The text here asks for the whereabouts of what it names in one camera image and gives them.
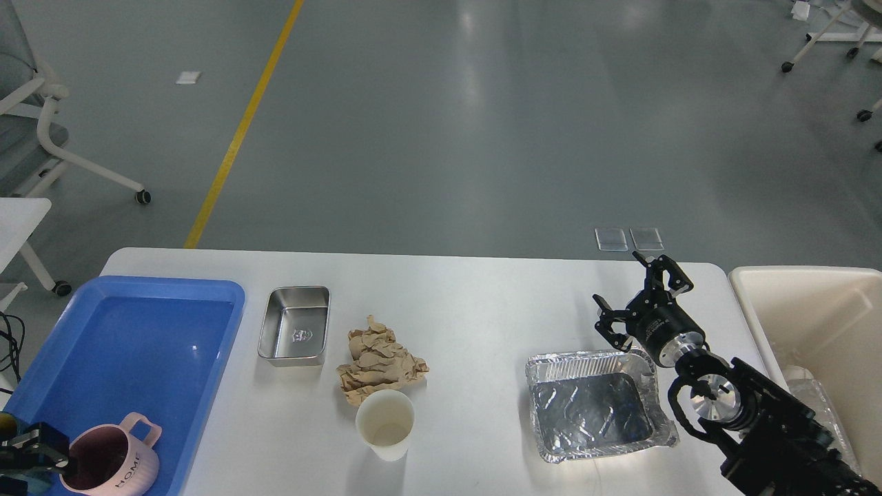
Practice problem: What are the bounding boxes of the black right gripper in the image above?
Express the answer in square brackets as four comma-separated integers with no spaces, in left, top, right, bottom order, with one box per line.
[593,251,706,368]

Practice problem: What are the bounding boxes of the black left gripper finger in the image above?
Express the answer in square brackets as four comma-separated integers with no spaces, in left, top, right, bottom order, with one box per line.
[1,451,70,477]
[1,423,70,452]

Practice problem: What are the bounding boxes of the pink HOME mug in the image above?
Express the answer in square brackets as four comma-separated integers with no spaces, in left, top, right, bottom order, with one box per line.
[60,412,163,495]

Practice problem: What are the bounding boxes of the stainless steel rectangular container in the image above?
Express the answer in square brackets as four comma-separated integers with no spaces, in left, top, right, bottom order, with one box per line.
[258,286,330,367]

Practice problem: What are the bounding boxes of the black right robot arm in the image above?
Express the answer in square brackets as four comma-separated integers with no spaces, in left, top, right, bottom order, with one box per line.
[593,251,880,495]

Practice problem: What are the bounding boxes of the teal yellow cup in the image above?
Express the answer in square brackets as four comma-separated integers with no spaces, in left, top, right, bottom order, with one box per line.
[0,411,22,442]

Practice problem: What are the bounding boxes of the clear floor plate right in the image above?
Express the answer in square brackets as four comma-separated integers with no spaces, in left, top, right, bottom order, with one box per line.
[629,228,665,251]

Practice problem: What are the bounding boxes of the clear floor plate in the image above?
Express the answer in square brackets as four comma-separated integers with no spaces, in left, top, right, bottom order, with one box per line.
[595,228,629,252]
[629,228,665,251]

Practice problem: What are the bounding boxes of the clear floor plate left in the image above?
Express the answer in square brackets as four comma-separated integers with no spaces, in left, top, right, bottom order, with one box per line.
[595,228,629,252]

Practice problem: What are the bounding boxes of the aluminium foil tray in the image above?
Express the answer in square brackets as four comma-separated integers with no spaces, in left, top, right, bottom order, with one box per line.
[525,349,679,464]

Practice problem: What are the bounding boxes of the blue plastic tray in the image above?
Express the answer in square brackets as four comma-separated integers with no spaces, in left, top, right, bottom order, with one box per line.
[4,276,245,495]

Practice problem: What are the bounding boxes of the beige plastic bin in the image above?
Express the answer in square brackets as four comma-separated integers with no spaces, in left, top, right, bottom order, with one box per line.
[730,266,881,484]

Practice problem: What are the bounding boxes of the white side table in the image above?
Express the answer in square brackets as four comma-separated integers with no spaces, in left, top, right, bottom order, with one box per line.
[1,197,72,296]

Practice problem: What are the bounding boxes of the crumpled brown paper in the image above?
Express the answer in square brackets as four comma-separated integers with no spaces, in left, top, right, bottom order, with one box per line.
[335,315,431,407]

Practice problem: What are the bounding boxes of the white paper cup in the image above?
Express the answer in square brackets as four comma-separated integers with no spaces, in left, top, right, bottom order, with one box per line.
[355,389,416,462]

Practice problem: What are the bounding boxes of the white wheeled stand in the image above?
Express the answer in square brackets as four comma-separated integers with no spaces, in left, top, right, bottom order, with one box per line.
[780,1,881,123]

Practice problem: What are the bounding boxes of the black cables at left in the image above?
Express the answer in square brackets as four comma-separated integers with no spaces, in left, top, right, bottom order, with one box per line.
[0,311,27,397]

